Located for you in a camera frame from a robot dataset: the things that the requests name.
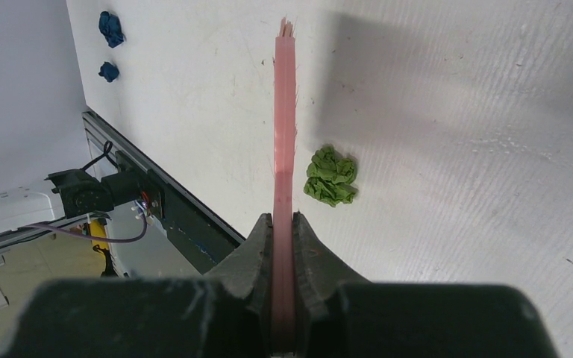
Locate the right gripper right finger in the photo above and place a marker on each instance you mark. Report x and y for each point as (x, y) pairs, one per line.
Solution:
(319, 274)

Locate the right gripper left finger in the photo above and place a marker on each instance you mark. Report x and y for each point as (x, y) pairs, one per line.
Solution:
(244, 300)

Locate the pink hand brush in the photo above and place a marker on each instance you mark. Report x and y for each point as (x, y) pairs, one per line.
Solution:
(283, 291)

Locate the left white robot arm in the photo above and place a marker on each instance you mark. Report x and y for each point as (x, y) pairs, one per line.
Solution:
(75, 196)

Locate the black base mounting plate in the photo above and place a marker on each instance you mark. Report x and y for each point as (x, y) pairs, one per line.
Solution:
(186, 236)

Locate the green paper scrap centre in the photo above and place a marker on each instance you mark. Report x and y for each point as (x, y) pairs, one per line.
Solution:
(330, 177)

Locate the small dark blue scrap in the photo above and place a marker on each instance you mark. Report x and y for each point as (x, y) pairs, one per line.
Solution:
(108, 71)

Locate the dark blue paper scrap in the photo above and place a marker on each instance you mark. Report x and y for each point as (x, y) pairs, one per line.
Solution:
(110, 27)

